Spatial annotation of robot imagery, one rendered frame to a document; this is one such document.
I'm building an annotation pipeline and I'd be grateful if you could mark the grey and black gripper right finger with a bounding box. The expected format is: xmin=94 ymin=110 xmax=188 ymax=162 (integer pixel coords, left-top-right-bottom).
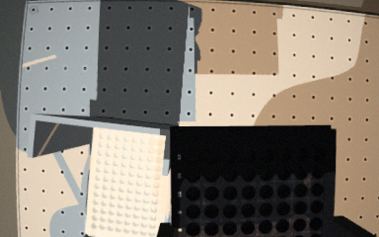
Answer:
xmin=332 ymin=215 xmax=376 ymax=237

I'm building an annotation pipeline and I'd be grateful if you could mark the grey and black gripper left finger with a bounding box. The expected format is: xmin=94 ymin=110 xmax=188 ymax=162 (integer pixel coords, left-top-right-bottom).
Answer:
xmin=156 ymin=222 xmax=174 ymax=237

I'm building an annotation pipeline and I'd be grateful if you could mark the black well plate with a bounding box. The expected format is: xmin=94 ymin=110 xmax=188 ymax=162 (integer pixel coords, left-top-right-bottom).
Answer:
xmin=170 ymin=125 xmax=337 ymax=237

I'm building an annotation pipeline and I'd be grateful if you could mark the cream well plate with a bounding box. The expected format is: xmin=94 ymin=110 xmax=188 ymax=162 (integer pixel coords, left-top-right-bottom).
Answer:
xmin=85 ymin=128 xmax=169 ymax=237

